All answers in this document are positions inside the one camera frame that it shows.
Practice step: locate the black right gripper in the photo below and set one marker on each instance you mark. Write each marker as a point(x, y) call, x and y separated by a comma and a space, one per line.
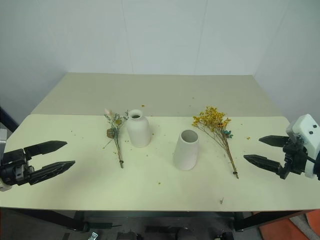
point(296, 157)

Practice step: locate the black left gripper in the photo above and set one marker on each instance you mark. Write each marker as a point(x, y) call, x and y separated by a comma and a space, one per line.
point(15, 167)

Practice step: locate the white tapered ceramic vase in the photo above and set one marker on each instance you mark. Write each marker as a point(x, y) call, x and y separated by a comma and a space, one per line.
point(186, 153)

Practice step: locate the white bottle-shaped ceramic vase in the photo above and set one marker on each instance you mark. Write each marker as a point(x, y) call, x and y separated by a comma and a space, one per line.
point(138, 131)

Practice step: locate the dark blue metal bar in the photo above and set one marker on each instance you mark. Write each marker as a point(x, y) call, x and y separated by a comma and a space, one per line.
point(8, 118)

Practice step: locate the yellow dried flower bunch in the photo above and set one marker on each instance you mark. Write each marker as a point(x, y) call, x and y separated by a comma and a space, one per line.
point(215, 120)

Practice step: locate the small loose dried twig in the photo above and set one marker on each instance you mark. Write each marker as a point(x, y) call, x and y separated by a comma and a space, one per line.
point(221, 200)

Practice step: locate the pastel dried flower bunch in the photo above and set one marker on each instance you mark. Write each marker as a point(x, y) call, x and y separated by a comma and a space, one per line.
point(116, 133)

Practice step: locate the orange floor mat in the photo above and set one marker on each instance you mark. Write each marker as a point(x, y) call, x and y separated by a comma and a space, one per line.
point(287, 226)

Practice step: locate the small silver metal clip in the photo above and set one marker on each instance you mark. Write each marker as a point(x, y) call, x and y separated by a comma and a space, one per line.
point(93, 236)

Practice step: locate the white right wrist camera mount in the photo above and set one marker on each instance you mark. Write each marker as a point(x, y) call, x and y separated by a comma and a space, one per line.
point(305, 127)

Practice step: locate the black metal table frame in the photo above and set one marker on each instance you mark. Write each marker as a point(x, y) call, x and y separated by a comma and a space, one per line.
point(57, 217)

